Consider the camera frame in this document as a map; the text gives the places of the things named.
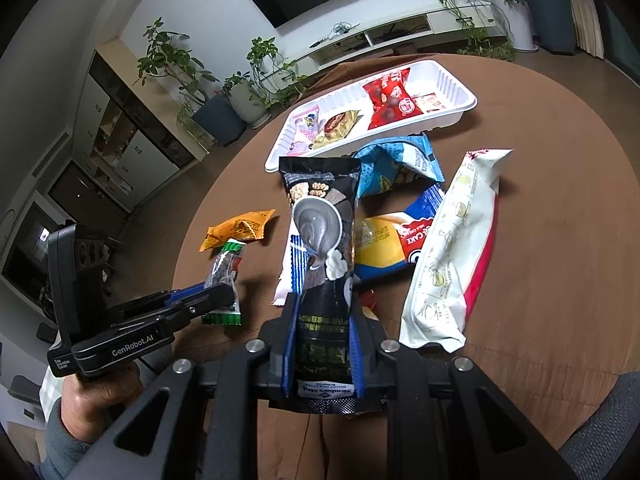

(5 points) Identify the small red yellow packet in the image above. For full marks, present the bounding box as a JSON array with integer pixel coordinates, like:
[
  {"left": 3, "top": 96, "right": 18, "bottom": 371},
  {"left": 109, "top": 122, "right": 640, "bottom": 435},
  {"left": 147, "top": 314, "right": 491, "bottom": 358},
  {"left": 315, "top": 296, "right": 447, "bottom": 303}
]
[{"left": 357, "top": 290, "right": 379, "bottom": 321}]

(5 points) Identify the bushy plant in white pot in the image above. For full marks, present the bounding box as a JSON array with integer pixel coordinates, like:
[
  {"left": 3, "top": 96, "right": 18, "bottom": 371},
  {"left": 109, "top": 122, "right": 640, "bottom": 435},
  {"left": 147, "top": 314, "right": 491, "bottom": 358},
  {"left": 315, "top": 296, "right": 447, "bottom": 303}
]
[{"left": 480, "top": 0, "right": 538, "bottom": 53}]

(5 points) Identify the plant in grey-white pot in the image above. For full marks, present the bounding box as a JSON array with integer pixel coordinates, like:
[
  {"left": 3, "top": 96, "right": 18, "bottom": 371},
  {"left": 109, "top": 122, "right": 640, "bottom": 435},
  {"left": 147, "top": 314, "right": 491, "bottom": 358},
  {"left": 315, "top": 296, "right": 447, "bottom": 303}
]
[{"left": 222, "top": 72, "right": 273, "bottom": 128}]

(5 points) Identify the gold snack packet red label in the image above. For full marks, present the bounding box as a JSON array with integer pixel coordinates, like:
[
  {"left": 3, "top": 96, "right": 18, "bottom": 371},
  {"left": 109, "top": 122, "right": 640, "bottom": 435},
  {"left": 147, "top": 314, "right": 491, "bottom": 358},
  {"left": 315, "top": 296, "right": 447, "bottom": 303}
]
[{"left": 312, "top": 109, "right": 363, "bottom": 150}]

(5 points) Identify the white television cabinet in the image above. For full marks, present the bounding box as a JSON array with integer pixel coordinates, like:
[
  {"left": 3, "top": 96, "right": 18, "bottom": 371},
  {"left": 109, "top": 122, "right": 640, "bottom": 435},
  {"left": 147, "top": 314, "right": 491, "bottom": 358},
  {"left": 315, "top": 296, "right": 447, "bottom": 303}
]
[{"left": 305, "top": 2, "right": 508, "bottom": 68}]

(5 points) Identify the dark shelf unit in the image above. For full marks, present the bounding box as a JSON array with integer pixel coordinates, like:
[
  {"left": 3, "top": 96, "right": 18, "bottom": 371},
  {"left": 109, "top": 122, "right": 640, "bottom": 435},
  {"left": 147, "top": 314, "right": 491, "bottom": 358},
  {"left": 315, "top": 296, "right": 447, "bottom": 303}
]
[{"left": 0, "top": 200, "right": 116, "bottom": 321}]

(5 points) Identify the white wall cabinet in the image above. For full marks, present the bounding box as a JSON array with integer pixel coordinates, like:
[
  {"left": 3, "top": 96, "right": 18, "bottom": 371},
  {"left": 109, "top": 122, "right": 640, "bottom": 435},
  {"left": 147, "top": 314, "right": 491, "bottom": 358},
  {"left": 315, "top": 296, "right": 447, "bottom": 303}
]
[{"left": 65, "top": 130, "right": 166, "bottom": 211}]

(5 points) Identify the long white snack packet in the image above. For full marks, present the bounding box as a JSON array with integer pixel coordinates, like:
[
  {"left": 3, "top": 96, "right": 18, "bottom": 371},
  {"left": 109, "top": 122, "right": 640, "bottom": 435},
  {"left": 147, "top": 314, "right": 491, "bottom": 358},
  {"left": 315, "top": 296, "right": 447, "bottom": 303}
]
[{"left": 400, "top": 149, "right": 513, "bottom": 352}]

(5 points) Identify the person's left hand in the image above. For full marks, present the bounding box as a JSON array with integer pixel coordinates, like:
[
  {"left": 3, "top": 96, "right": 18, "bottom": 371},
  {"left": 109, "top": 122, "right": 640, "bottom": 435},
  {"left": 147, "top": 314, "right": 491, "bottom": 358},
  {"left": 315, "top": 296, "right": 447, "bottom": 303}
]
[{"left": 62, "top": 362, "right": 143, "bottom": 441}]

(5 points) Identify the green-edged clear snack packet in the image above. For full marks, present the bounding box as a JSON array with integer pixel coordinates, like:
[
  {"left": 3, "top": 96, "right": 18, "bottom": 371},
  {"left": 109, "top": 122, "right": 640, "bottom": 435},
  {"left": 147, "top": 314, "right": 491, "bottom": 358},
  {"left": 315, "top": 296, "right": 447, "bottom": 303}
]
[{"left": 201, "top": 241, "right": 247, "bottom": 327}]

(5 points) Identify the person's left forearm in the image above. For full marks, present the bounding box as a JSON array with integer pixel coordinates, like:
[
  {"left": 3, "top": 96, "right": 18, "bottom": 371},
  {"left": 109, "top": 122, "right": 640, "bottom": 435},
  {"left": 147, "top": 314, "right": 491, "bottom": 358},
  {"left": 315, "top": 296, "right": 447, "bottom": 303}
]
[{"left": 42, "top": 365, "right": 101, "bottom": 480}]

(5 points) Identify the black snack packet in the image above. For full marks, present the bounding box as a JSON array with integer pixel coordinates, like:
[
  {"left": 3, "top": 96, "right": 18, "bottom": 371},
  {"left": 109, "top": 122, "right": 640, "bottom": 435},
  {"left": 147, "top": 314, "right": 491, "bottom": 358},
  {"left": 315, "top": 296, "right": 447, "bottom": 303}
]
[{"left": 278, "top": 156, "right": 362, "bottom": 413}]

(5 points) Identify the blue yellow cake packet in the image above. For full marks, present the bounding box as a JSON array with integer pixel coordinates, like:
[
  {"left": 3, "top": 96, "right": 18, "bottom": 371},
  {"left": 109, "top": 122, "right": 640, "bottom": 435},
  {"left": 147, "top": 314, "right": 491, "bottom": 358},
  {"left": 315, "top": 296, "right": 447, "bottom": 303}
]
[{"left": 352, "top": 183, "right": 445, "bottom": 281}]

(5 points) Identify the person's right leg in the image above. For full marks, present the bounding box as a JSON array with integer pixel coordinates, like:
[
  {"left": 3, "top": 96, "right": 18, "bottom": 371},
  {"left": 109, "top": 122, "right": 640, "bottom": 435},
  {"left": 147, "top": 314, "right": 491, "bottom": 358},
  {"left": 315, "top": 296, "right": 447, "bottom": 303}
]
[{"left": 555, "top": 370, "right": 640, "bottom": 480}]

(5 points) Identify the leafy tree in blue pot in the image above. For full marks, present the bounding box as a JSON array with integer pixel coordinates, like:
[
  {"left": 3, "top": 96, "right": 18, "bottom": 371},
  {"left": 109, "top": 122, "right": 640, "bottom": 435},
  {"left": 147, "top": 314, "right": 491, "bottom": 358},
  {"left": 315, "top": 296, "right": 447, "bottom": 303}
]
[{"left": 137, "top": 17, "right": 248, "bottom": 146}]

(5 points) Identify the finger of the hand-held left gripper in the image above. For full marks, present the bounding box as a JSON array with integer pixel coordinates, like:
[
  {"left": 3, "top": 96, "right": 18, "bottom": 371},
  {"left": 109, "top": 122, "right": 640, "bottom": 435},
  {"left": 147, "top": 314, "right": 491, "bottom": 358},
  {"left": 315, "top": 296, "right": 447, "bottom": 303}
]
[
  {"left": 106, "top": 283, "right": 213, "bottom": 320},
  {"left": 112, "top": 285, "right": 236, "bottom": 343}
]

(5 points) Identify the beige curtain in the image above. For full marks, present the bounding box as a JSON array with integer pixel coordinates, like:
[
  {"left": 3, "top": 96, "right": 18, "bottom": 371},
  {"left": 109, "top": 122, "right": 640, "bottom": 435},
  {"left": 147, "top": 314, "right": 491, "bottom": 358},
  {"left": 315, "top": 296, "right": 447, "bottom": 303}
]
[{"left": 552, "top": 0, "right": 608, "bottom": 58}]

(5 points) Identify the round brown table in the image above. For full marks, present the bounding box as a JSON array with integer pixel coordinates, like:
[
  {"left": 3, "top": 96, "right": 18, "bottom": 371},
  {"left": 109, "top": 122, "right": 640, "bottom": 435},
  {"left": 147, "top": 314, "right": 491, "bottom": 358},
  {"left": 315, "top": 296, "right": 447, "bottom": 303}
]
[{"left": 170, "top": 52, "right": 640, "bottom": 480}]

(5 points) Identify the orange snack packet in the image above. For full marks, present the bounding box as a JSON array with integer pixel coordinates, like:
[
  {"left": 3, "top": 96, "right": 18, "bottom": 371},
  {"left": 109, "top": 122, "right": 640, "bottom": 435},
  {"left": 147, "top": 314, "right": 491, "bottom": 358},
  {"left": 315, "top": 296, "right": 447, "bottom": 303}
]
[{"left": 200, "top": 208, "right": 277, "bottom": 252}]

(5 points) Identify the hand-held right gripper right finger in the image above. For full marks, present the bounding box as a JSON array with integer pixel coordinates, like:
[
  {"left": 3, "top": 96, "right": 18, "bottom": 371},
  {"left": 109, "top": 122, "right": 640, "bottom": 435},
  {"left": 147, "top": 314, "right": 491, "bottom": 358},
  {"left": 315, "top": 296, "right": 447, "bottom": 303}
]
[{"left": 350, "top": 310, "right": 576, "bottom": 480}]

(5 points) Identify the purple cartoon snack packet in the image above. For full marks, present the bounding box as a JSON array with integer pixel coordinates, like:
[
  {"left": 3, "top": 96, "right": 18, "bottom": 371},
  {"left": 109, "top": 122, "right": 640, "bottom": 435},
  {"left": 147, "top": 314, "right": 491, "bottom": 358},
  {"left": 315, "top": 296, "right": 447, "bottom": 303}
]
[{"left": 290, "top": 104, "right": 321, "bottom": 153}]

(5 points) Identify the white plastic tray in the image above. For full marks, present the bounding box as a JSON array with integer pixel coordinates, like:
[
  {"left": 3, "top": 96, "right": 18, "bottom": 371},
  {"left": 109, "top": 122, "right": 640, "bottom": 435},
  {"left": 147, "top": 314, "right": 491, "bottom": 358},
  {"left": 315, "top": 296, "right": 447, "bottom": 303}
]
[{"left": 265, "top": 59, "right": 477, "bottom": 175}]

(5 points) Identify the light blue snack packet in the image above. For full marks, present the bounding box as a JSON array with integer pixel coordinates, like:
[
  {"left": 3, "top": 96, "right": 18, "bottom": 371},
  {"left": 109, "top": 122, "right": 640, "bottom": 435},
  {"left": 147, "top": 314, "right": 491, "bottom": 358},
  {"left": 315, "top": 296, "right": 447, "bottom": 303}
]
[{"left": 352, "top": 132, "right": 446, "bottom": 198}]

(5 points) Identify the glass sliding door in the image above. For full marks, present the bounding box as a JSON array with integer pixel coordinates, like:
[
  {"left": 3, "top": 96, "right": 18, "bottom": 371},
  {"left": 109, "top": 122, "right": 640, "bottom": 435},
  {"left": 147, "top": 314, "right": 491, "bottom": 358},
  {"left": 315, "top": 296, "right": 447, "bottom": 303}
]
[{"left": 600, "top": 0, "right": 640, "bottom": 91}]

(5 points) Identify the trailing vine plant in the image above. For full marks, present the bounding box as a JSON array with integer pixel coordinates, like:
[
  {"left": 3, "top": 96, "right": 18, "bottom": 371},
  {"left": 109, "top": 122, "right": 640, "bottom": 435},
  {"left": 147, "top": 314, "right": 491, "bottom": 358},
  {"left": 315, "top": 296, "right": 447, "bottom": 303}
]
[
  {"left": 247, "top": 37, "right": 311, "bottom": 108},
  {"left": 432, "top": 0, "right": 516, "bottom": 61}
]

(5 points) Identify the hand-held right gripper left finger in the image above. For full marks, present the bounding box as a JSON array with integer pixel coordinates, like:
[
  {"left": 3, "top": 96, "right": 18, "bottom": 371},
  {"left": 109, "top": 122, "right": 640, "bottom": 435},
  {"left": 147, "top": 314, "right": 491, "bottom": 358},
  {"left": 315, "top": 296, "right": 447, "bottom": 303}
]
[{"left": 75, "top": 294, "right": 301, "bottom": 480}]

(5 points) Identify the blue striped white packet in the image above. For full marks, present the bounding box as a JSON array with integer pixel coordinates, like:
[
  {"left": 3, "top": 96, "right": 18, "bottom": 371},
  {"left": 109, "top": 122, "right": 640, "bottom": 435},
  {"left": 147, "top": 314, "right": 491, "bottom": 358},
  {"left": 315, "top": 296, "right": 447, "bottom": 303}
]
[{"left": 271, "top": 220, "right": 308, "bottom": 307}]

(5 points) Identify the small red white packet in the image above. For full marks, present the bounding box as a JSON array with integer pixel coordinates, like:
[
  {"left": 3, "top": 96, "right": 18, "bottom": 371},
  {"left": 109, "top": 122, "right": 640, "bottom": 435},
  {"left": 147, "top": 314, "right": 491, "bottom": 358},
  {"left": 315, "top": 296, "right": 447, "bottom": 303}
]
[{"left": 415, "top": 92, "right": 446, "bottom": 113}]

